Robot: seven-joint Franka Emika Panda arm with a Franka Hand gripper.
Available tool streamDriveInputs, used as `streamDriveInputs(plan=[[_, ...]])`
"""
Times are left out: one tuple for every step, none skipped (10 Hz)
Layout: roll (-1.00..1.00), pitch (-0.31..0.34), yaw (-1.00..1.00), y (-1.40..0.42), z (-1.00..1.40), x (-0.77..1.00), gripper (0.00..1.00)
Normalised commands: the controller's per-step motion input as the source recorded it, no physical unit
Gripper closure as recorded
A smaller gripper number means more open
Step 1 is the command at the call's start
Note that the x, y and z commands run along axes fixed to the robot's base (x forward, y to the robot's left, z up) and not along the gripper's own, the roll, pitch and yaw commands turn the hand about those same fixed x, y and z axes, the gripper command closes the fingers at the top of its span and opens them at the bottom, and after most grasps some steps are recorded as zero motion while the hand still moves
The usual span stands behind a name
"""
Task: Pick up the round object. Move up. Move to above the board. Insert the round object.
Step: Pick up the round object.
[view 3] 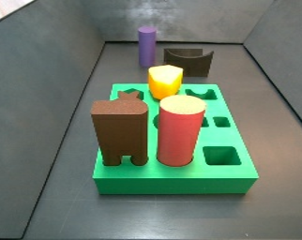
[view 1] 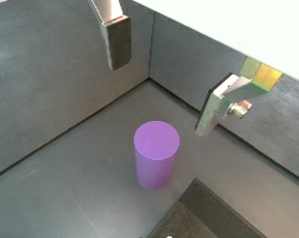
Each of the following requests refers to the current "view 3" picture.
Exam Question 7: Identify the brown star block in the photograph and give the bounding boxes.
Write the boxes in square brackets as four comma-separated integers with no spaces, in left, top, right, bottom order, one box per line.
[117,91,139,100]

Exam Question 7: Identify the yellow pentagon block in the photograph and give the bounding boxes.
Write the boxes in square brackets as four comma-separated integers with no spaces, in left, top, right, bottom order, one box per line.
[148,65,183,99]

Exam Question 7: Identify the red cylinder peg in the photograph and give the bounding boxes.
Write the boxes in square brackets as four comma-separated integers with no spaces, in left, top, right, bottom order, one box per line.
[156,95,207,167]

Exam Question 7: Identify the purple cylinder peg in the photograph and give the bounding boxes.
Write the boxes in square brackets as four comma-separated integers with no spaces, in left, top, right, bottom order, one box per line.
[137,26,156,68]

